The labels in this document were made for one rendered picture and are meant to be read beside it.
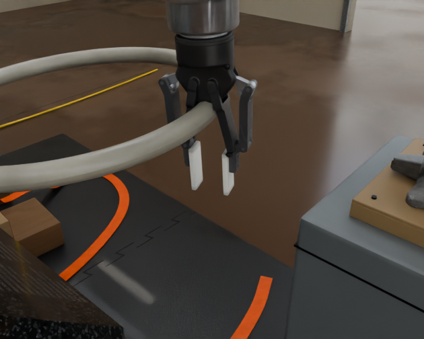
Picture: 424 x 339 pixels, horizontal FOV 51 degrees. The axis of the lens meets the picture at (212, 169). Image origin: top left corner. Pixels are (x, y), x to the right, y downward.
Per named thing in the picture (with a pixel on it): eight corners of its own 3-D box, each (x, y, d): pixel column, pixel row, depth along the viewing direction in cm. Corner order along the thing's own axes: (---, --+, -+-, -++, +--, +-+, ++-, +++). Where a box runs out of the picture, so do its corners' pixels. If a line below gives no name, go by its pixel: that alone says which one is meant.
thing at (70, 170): (-201, 202, 53) (-216, 180, 51) (3, 67, 94) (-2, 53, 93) (212, 194, 46) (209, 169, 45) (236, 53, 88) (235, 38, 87)
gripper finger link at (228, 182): (228, 144, 65) (233, 144, 65) (229, 184, 69) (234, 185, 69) (221, 154, 63) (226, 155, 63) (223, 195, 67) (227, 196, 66)
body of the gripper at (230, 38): (245, 24, 58) (245, 92, 63) (184, 22, 61) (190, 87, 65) (226, 40, 52) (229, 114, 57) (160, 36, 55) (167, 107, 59)
